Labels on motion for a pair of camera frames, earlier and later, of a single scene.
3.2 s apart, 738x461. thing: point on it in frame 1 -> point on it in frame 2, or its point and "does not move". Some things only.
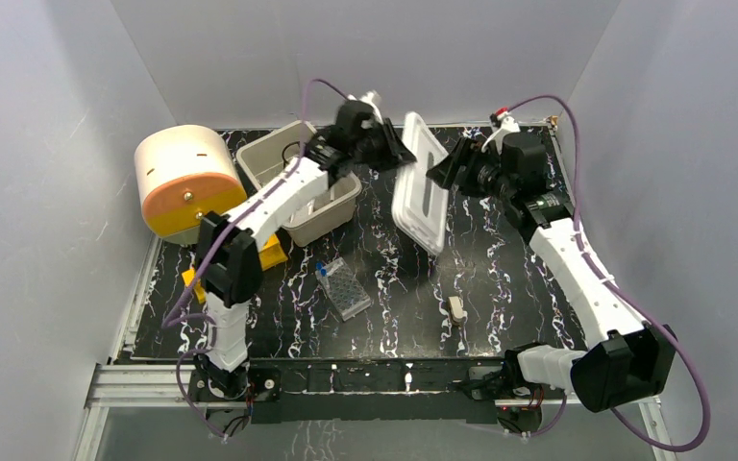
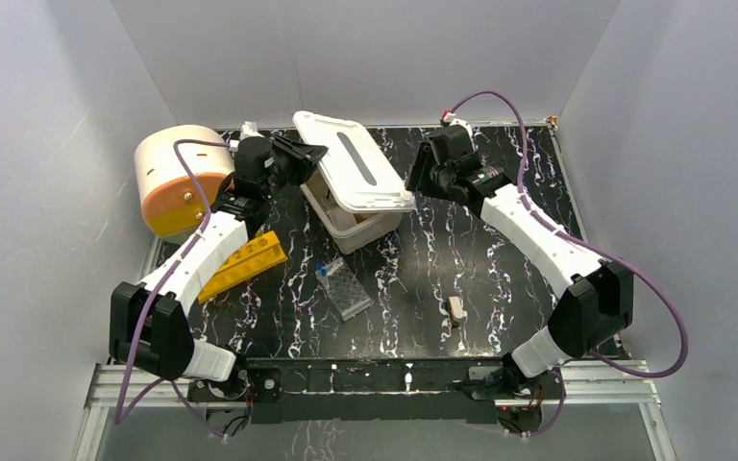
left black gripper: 385,148 -> 286,161
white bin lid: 420,203 -> 359,177
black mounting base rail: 370,391 does not move
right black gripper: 462,155 -> 424,158
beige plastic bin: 331,214 -> 351,230
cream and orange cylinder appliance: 184,174 does not move
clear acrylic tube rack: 345,289 does not move
